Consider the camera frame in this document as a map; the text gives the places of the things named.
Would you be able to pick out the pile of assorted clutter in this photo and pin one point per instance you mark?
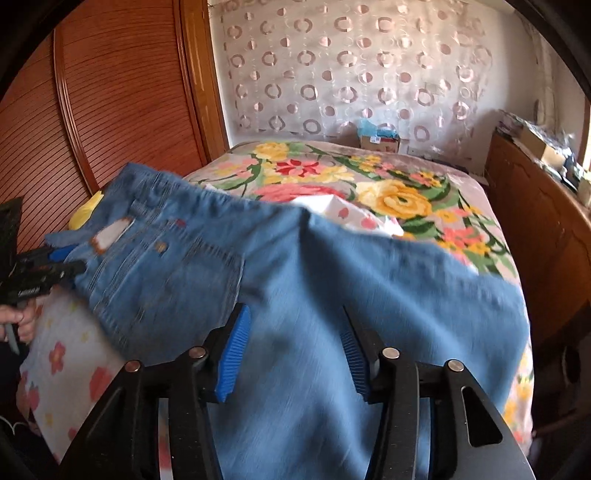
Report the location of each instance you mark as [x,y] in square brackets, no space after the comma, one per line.
[545,143]

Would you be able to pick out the person's left hand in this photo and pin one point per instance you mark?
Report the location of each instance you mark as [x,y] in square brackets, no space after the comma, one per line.
[27,318]

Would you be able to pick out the floral blanket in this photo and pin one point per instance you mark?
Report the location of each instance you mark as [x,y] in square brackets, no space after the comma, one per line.
[397,194]

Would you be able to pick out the white flower print bed sheet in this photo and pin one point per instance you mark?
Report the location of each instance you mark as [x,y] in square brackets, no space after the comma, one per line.
[60,360]

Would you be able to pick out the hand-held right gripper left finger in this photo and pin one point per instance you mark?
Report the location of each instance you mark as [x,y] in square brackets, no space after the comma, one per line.
[233,350]

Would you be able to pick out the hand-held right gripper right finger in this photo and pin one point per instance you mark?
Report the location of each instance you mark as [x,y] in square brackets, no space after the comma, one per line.
[355,364]

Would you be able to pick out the yellow pillow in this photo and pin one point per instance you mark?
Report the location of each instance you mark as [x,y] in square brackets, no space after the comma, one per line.
[85,212]

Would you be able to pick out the sheer curtain with circles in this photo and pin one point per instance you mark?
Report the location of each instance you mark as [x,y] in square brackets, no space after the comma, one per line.
[369,69]

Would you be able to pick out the wooden slatted wardrobe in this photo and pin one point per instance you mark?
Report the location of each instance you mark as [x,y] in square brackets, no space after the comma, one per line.
[115,101]

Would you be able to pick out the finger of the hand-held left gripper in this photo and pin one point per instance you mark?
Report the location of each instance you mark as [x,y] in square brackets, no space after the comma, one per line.
[60,252]
[64,272]

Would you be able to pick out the blue denim pants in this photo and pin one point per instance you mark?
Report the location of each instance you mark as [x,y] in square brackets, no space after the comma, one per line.
[300,277]

